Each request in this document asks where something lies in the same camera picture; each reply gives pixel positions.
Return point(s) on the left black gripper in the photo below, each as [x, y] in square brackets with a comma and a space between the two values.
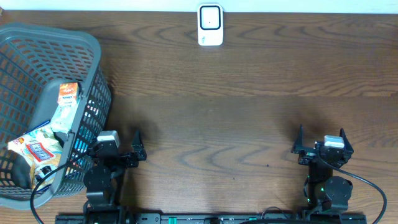
[130, 160]

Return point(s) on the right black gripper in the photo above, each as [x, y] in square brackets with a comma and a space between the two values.
[308, 154]

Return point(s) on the teal wet wipes pack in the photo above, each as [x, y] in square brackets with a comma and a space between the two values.
[64, 116]

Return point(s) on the orange snack packet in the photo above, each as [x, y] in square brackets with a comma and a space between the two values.
[68, 94]

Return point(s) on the yellow snack bag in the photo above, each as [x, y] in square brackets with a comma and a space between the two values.
[41, 151]

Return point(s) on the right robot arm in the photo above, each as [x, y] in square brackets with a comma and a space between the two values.
[325, 192]

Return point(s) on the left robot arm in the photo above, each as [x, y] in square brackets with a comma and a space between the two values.
[104, 181]

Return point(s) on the white barcode scanner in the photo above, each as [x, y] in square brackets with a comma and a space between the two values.
[210, 28]

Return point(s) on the grey plastic shopping basket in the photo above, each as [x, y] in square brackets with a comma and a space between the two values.
[35, 61]

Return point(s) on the black mounting rail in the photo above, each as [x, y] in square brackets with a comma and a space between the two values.
[156, 218]

